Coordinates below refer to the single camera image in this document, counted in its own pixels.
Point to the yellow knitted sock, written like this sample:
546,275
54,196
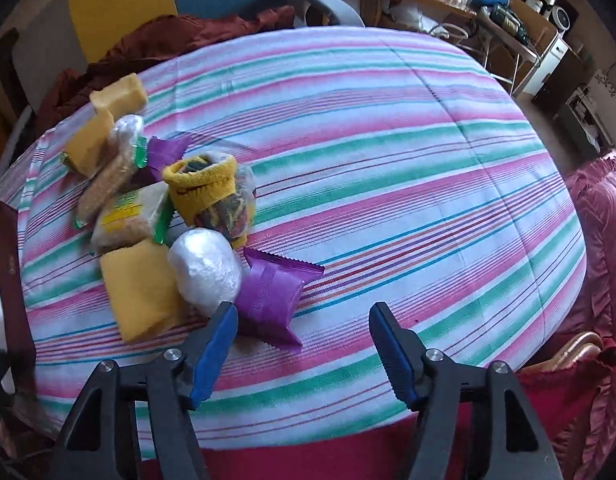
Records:
198,190

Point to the white round appliance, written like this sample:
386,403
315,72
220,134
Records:
560,17

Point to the striped bed sheet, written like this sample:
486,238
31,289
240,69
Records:
388,160

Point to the dark green bottle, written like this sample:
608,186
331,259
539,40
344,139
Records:
508,22

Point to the brown snack packet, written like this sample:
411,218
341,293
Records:
105,187

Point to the white plastic bag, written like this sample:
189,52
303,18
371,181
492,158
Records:
413,15

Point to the white cabinet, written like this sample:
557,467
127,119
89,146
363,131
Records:
548,67

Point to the clear bag of colourful bands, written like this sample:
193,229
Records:
240,205

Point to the rust brown cloth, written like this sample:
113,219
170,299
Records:
188,35

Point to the yellow sponge block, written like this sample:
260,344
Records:
90,145
119,92

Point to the yellow cloth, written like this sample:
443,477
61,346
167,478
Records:
138,290

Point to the small purple snack packet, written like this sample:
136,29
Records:
165,152

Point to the small white plastic-wrapped bundle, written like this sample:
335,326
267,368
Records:
128,127

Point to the pink quilt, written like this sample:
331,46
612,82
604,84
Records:
603,240

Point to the yellow green food packet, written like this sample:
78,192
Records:
130,212

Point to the grey yellow blue chair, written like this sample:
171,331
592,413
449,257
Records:
123,5

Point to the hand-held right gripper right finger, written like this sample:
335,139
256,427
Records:
393,355

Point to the white plastic-wrapped ball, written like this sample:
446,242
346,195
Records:
205,272

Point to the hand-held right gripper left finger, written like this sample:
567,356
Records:
215,355

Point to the red cloth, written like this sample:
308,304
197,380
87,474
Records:
338,455

